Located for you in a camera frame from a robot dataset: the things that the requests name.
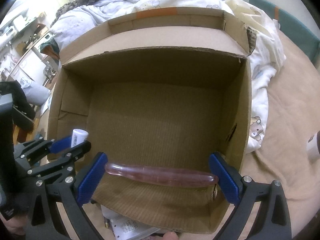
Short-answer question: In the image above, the white jar brown lid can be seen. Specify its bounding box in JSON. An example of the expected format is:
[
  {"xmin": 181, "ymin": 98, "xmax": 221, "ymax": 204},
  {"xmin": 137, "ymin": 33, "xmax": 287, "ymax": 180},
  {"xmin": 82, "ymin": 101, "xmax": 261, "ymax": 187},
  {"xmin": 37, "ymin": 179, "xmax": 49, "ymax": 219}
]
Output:
[{"xmin": 306, "ymin": 132, "xmax": 320, "ymax": 163}]

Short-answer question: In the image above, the teal headboard cushion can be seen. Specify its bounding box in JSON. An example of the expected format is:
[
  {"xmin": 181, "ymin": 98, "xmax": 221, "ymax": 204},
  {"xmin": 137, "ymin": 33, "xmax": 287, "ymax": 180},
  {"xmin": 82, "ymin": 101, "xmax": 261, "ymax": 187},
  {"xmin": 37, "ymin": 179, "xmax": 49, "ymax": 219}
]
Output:
[{"xmin": 249, "ymin": 0, "xmax": 319, "ymax": 64}]

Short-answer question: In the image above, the brown cardboard box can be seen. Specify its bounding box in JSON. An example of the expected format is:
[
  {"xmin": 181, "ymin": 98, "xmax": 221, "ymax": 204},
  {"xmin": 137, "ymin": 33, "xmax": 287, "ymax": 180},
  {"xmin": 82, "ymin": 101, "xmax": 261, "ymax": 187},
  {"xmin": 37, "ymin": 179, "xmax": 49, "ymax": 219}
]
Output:
[{"xmin": 47, "ymin": 6, "xmax": 258, "ymax": 235}]

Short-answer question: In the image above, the black bag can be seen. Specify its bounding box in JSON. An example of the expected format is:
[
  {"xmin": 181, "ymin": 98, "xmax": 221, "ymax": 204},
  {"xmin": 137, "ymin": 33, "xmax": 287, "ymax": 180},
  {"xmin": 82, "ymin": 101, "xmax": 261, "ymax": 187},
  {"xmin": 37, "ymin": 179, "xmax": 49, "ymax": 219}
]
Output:
[{"xmin": 1, "ymin": 81, "xmax": 35, "ymax": 132}]

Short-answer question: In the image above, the white remote control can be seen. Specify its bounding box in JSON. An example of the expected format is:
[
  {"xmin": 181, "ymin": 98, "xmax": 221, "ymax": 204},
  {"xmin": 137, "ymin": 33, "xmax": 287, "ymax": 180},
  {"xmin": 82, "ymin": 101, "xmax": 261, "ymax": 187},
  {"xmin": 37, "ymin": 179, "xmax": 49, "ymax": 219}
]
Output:
[{"xmin": 100, "ymin": 205, "xmax": 160, "ymax": 240}]

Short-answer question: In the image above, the white rumpled duvet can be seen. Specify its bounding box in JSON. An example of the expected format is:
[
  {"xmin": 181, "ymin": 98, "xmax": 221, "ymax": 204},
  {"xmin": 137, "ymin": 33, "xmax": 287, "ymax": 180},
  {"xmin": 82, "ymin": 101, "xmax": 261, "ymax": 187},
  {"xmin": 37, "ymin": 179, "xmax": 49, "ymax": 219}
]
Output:
[{"xmin": 51, "ymin": 0, "xmax": 286, "ymax": 153}]

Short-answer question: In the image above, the pink translucent comb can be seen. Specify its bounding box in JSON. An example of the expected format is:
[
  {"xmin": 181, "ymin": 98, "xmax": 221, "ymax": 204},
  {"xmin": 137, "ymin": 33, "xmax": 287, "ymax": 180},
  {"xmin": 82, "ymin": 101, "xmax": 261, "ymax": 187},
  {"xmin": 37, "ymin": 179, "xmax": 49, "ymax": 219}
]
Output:
[{"xmin": 105, "ymin": 162, "xmax": 219, "ymax": 188}]

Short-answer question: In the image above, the tan bed sheet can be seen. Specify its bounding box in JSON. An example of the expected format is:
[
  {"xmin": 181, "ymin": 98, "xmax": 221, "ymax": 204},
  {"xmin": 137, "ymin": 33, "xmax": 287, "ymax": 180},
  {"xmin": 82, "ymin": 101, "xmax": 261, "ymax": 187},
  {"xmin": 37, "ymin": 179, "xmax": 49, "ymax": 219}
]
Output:
[{"xmin": 239, "ymin": 34, "xmax": 319, "ymax": 232}]

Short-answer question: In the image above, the small white tube bottle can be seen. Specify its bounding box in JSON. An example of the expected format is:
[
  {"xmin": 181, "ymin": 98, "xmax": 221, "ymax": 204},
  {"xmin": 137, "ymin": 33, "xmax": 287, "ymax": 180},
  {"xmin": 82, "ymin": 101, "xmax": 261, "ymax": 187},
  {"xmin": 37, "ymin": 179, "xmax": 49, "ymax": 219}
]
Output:
[{"xmin": 71, "ymin": 128, "xmax": 88, "ymax": 147}]

